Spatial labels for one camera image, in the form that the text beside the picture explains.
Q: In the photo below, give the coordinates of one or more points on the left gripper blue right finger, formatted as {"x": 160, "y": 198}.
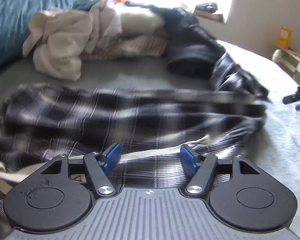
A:
{"x": 190, "y": 159}

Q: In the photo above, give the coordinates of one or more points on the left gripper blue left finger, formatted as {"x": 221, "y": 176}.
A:
{"x": 110, "y": 158}

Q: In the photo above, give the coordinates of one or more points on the black white plaid shirt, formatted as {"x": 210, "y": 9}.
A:
{"x": 138, "y": 104}

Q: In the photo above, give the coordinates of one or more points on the dark clothes on windowsill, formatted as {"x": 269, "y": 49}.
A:
{"x": 208, "y": 7}

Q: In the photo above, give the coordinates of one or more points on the yellow box on shelf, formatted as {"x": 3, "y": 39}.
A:
{"x": 284, "y": 37}

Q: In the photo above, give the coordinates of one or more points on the dark navy garment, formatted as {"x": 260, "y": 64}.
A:
{"x": 191, "y": 50}

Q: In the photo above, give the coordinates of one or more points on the pink striped folded cloth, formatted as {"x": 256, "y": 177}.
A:
{"x": 140, "y": 46}

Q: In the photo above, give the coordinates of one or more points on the beige crumpled garment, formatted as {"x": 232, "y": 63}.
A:
{"x": 58, "y": 37}

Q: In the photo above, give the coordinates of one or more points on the teal blue duvet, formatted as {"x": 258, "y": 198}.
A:
{"x": 15, "y": 16}

